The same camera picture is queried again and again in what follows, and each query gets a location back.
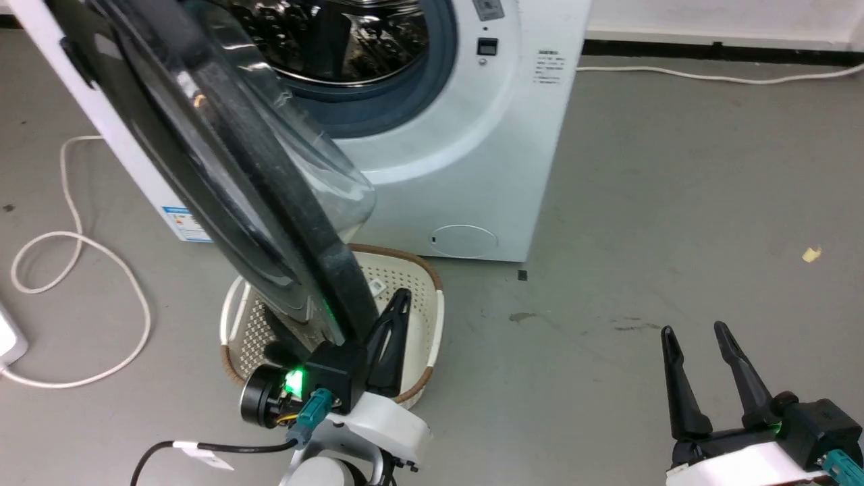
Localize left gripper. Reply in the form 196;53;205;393
240;288;433;468

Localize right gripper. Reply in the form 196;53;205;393
661;321;864;486

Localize dark glass washing machine door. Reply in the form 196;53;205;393
44;0;382;346

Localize white front-load washing machine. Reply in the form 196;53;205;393
3;0;593;263

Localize grey rubber door gasket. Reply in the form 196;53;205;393
270;0;460;140

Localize steel washing machine drum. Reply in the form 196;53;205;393
223;0;431;87

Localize cream plastic laundry basket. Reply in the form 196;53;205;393
219;244;446;411

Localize round white filter cover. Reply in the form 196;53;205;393
429;224;500;259

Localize blue energy label sticker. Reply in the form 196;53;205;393
162;205;214;243

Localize white power strip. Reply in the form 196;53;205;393
0;300;30;369

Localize black baseboard strip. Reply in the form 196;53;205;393
582;39;864;68

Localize black cable with white tag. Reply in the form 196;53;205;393
130;437;299;486

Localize thick white floor cable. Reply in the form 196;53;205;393
0;135;153;389

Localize thin white wall cable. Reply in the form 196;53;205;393
576;62;864;86

